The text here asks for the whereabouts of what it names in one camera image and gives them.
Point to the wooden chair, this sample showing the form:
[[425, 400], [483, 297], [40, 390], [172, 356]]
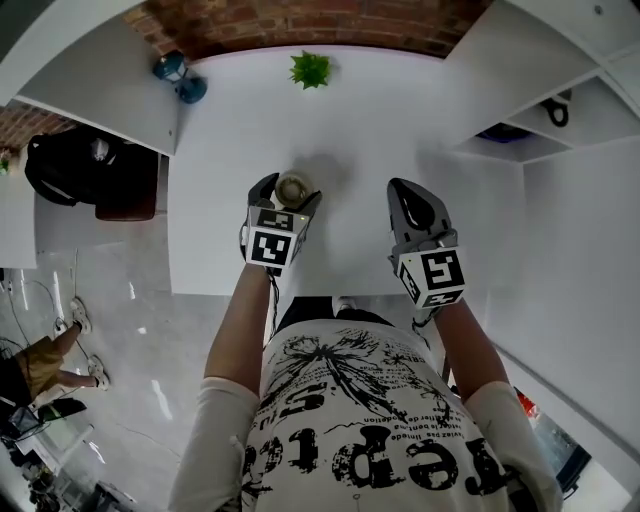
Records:
[[125, 210]]

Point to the person's black trousers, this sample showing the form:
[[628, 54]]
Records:
[[310, 312]]

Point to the person's white printed t-shirt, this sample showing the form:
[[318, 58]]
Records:
[[360, 430]]

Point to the black backpack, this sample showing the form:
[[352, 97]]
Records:
[[70, 170]]

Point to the white side table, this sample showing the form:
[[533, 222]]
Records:
[[17, 225]]

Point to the person's left forearm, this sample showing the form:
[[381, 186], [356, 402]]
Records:
[[237, 330]]

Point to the person's right forearm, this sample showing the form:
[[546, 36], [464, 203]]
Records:
[[470, 350]]

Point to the blue hourglass ornament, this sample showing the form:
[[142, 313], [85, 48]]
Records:
[[180, 75]]

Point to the person's white shoe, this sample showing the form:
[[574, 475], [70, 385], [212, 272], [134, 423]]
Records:
[[346, 303]]

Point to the round purple device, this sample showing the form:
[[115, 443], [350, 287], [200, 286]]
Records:
[[502, 135]]

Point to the small green potted plant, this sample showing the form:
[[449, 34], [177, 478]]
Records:
[[310, 70]]

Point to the white desk with hutch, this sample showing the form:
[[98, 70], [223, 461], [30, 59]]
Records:
[[360, 120]]

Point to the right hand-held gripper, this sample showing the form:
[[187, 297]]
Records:
[[435, 272]]

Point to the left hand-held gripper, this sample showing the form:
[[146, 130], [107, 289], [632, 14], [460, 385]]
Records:
[[267, 247]]

